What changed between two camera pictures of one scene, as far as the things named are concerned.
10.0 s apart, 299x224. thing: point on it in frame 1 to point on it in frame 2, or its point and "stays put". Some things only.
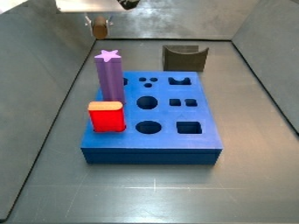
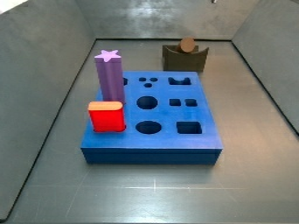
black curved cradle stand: x=183 y=58 stays put
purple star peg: x=109 y=75 stays put
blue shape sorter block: x=171 y=126 stays put
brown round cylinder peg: x=99 y=28 to x=187 y=45
